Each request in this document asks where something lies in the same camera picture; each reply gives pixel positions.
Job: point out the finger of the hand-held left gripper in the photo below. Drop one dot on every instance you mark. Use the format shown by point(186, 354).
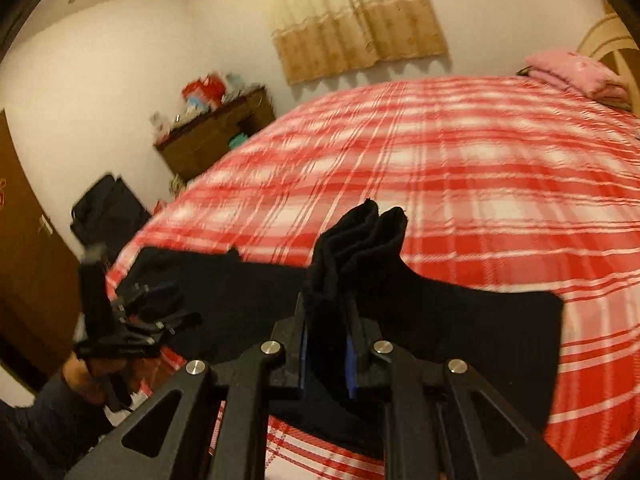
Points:
point(150, 295)
point(175, 322)

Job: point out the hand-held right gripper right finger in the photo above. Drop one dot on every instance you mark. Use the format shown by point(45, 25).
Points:
point(362, 365)

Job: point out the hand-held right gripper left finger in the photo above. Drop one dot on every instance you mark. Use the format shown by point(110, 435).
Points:
point(292, 360)

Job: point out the black pants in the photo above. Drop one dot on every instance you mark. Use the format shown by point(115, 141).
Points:
point(450, 325)

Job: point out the person's left forearm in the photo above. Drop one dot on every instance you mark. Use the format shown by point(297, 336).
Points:
point(45, 425)

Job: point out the person's left hand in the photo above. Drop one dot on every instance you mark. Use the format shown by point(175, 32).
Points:
point(82, 380)

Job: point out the brown wooden door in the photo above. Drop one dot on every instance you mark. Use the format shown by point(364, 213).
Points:
point(30, 260)

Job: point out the black suitcase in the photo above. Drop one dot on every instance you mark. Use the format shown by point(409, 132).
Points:
point(107, 215)

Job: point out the floral bag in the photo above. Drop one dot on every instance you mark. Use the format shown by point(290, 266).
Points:
point(177, 185)

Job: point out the white greeting card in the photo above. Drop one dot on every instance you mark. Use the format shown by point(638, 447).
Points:
point(160, 127)

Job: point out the brown wooden desk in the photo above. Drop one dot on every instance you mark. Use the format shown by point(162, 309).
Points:
point(210, 135)

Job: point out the teal storage box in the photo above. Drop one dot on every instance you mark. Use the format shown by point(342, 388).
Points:
point(239, 140)

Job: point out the bed with red plaid sheet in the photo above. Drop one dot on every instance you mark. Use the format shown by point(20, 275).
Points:
point(475, 160)

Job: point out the beige window curtain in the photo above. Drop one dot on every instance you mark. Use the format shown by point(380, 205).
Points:
point(350, 20)

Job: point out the pink folded blanket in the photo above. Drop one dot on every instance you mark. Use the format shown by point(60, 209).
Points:
point(575, 72)

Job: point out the cream wooden headboard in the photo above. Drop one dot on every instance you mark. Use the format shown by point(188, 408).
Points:
point(607, 40)

